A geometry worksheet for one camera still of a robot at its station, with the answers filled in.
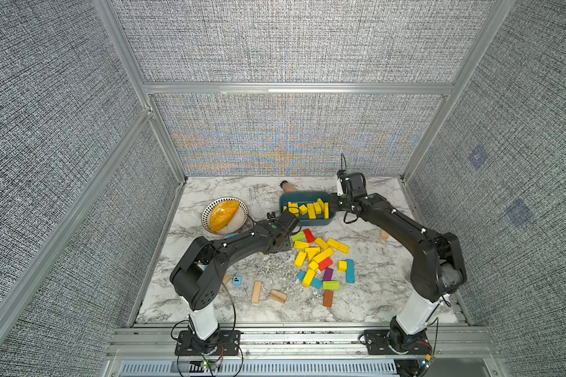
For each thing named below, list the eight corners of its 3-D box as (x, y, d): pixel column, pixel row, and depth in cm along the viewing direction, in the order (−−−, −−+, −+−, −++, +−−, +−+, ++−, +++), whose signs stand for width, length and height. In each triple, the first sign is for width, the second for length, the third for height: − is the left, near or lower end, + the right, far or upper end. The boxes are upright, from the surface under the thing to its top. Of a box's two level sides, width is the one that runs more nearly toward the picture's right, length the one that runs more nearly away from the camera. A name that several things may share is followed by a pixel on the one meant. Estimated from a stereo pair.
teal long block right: (346, 282, 88) (347, 280, 86) (345, 261, 93) (346, 258, 91) (353, 283, 88) (355, 281, 86) (352, 262, 93) (353, 259, 91)
